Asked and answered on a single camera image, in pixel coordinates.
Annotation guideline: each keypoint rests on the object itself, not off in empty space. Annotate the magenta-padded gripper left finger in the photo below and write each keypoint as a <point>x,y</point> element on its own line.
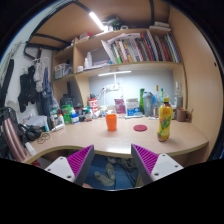
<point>60,166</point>

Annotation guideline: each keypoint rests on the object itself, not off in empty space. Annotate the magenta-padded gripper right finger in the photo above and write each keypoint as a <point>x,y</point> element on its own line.
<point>165,165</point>

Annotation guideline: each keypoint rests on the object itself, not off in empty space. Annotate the yellow drink bottle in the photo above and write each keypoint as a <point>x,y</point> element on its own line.
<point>165,123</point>

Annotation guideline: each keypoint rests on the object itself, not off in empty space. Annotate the flat round red coaster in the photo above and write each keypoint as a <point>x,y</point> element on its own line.
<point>140,128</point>

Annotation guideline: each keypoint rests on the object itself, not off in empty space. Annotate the grey slipper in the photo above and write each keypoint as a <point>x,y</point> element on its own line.
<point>110,170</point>
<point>103,179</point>

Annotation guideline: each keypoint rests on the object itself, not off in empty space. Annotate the white bottle with blue label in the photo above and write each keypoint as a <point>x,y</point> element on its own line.
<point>75,118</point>

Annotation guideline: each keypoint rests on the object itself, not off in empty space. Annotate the brown mug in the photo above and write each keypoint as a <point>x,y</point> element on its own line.
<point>181,115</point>

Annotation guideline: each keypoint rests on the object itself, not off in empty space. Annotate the green plastic container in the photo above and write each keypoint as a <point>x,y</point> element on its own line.
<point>66,113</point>

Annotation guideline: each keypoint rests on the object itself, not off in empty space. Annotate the brown bottle with green cap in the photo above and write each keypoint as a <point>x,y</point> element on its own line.
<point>88,115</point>

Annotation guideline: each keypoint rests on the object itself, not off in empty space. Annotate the grey shaker bottle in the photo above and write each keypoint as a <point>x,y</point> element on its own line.
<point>148,105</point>

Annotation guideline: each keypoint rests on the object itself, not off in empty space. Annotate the clear bottle with yellow cap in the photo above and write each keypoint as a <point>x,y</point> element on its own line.
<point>156,100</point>

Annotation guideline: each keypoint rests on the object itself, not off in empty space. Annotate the white and blue carton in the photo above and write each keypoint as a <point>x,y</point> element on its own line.
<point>132,107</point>

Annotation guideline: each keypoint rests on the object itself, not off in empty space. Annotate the orange plastic cup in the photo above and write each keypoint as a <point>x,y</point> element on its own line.
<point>111,122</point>

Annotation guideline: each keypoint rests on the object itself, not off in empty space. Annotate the clear bottle with white cap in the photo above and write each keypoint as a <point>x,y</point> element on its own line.
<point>178,96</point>

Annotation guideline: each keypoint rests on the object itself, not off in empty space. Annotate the green glass bottle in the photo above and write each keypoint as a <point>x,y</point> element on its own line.
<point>142,98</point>

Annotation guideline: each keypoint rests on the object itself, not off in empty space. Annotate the clear bottle with green cap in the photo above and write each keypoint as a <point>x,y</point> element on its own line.
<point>162,94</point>

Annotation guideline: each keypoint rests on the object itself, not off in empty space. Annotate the red and white canister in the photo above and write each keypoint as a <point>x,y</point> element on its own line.
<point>93,104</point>

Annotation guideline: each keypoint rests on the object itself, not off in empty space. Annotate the magenta snack packet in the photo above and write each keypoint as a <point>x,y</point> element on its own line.
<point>120,106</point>

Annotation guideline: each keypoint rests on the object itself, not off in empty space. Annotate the hanging dark clothes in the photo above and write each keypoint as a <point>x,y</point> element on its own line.
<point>30,86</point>

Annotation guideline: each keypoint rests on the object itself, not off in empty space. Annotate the white power strip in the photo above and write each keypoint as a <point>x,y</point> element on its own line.
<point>112,87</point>

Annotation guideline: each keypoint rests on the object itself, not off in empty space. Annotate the white LED light bar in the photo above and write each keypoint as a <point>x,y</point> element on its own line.
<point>115,73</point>
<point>96,20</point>

